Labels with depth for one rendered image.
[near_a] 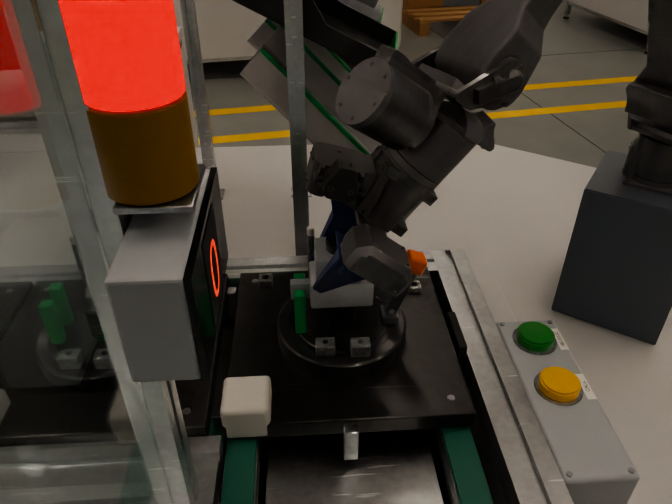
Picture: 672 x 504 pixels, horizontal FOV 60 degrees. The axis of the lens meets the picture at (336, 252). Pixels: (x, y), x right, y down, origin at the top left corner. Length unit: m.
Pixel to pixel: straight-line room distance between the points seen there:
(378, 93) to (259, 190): 0.73
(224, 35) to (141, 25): 4.21
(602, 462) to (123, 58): 0.50
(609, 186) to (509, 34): 0.36
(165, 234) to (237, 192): 0.84
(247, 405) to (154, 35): 0.36
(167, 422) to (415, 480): 0.26
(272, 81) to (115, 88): 0.47
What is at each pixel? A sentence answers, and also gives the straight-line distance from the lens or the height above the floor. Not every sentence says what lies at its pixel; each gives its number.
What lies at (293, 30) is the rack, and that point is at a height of 1.25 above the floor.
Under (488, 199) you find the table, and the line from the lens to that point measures 1.16.
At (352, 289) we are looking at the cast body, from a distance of 0.58.
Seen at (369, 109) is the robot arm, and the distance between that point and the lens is 0.45.
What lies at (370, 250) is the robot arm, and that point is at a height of 1.14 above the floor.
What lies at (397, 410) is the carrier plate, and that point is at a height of 0.97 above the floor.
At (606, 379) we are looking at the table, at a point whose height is 0.86.
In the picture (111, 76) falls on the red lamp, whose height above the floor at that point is 1.33.
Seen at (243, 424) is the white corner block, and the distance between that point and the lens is 0.57.
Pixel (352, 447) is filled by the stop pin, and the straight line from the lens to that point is 0.58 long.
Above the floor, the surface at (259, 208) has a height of 0.86.
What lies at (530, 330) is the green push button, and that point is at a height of 0.97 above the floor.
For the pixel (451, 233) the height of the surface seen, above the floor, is 0.86.
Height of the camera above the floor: 1.41
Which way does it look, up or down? 35 degrees down
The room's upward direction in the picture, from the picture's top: straight up
